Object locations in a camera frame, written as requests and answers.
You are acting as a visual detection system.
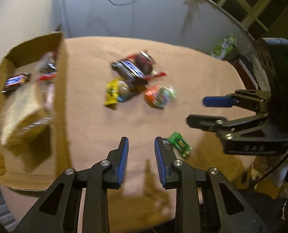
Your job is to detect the small green candy packet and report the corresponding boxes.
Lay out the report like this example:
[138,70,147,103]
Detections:
[162,131,192,158]

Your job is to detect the orange green jelly cup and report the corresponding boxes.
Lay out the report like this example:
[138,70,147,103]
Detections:
[145,85,176,108]

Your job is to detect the clear red-edged cake packet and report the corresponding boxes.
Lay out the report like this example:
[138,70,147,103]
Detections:
[126,50,167,81]

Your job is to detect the dark blue-label chocolate bar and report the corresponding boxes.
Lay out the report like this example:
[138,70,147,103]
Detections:
[111,59,148,85]

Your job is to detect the yellow snack packet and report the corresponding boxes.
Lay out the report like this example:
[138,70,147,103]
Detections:
[104,78,137,107]

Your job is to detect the green tissue box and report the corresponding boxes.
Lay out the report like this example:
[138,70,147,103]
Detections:
[210,34,237,60]

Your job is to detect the wrapped cracker block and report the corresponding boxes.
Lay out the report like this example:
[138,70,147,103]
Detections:
[0,83,53,146]

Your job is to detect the snickers bar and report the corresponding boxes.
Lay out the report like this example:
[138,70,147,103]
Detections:
[2,73,31,94]

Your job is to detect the red clear candy packets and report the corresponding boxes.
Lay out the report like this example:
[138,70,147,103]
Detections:
[35,51,59,82]

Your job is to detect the brown cardboard box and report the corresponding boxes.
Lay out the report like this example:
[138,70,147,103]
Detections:
[0,32,71,191]

